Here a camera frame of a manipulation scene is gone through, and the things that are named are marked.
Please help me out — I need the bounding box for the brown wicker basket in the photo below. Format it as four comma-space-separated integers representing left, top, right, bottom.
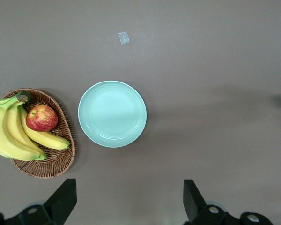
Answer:
0, 88, 75, 180

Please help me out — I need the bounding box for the pale green round plate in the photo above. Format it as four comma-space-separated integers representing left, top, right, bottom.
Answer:
78, 80, 148, 148

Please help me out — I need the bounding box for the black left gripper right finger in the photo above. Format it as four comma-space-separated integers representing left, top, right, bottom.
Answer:
183, 179, 276, 225

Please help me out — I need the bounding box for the small clear tape piece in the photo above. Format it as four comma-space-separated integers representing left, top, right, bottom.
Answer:
118, 31, 130, 45

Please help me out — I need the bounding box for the red apple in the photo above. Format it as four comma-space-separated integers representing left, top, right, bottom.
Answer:
25, 104, 59, 132

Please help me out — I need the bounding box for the brown table cover sheet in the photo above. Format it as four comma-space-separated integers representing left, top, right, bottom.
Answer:
0, 0, 281, 225

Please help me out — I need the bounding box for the yellow banana bunch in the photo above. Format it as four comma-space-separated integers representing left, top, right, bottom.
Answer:
0, 92, 71, 161

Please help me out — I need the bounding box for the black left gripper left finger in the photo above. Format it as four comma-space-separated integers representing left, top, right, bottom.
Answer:
0, 178, 77, 225

